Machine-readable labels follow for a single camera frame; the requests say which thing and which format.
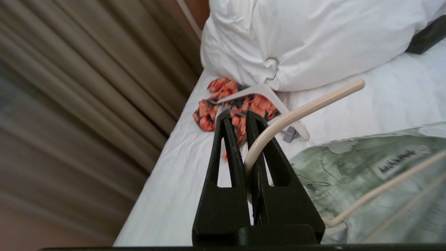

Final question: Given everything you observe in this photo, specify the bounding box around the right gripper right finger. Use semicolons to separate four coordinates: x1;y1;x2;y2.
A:
245;111;325;244

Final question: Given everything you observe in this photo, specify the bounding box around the brown wooden headboard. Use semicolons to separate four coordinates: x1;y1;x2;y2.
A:
190;0;210;22

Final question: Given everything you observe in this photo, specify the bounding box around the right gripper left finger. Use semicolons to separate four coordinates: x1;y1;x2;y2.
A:
192;109;251;245

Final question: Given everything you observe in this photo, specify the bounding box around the green floral short-sleeve shirt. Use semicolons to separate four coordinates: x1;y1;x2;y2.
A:
289;122;446;244

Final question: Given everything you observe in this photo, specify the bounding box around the white wooden clothes hanger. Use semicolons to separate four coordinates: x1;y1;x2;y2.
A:
215;57;310;143

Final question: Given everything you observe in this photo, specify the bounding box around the black smartphone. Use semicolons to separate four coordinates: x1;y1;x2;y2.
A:
406;15;446;55

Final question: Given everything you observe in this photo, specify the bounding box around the cream wire clothes hanger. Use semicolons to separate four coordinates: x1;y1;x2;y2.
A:
243;79;446;228

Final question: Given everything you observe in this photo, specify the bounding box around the white bunched duvet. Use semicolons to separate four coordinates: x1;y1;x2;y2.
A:
200;0;446;93

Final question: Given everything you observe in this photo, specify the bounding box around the brown pleated curtain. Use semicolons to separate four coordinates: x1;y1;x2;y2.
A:
0;0;207;244

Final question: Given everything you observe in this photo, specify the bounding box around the orange floral garment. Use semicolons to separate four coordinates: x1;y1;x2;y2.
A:
193;77;281;161

